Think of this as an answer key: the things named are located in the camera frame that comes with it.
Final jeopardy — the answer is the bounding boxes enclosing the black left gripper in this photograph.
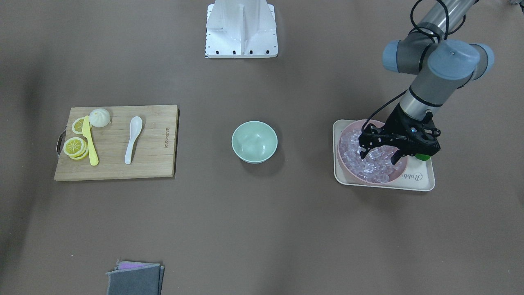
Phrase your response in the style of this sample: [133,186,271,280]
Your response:
[359,104,440,165]

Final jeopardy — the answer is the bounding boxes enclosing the white ceramic spoon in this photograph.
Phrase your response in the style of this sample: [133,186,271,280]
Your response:
[124,116,143,165]

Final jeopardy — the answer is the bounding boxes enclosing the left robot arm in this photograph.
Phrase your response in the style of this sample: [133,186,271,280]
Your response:
[359,0,495,164]

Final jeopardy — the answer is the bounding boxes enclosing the pink bowl of ice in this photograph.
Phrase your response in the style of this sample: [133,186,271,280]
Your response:
[334,120,408,186]

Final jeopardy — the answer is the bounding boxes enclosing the mint green bowl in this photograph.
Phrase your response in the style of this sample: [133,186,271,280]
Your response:
[231,121,278,164]

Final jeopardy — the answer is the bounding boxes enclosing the green lime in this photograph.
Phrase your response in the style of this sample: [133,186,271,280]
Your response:
[414,154,431,162]

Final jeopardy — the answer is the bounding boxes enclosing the beige rabbit tray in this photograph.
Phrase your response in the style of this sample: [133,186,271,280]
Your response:
[332,119,436,192]

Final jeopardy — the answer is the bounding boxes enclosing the bamboo cutting board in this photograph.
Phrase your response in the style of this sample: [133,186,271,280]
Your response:
[54,105,178,182]

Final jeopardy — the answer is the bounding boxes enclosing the white steamed bun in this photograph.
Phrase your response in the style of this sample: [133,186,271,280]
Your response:
[89,108,111,128]

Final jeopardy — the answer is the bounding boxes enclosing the grey folded cloth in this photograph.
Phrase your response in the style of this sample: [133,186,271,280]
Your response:
[106,260,165,295]

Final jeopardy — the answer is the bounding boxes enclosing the yellow plastic knife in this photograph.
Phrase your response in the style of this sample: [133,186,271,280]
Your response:
[82,116,99,166]

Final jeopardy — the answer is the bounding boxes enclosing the upper lemon slices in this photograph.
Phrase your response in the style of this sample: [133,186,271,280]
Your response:
[63,137,89,160]

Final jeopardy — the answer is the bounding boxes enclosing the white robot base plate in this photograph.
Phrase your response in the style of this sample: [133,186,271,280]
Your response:
[205,0,279,59]

